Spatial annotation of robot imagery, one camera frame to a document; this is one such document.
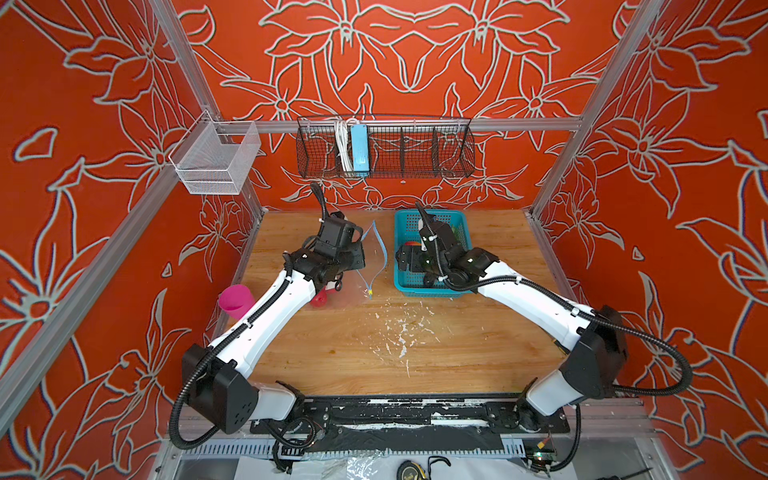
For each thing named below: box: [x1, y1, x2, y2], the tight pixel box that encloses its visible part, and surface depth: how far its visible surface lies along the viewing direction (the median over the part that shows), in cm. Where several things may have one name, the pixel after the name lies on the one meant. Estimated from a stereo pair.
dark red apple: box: [310, 286, 327, 308], surface depth 91 cm
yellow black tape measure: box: [396, 460, 428, 480], surface depth 66 cm
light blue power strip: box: [350, 124, 370, 172], surface depth 91 cm
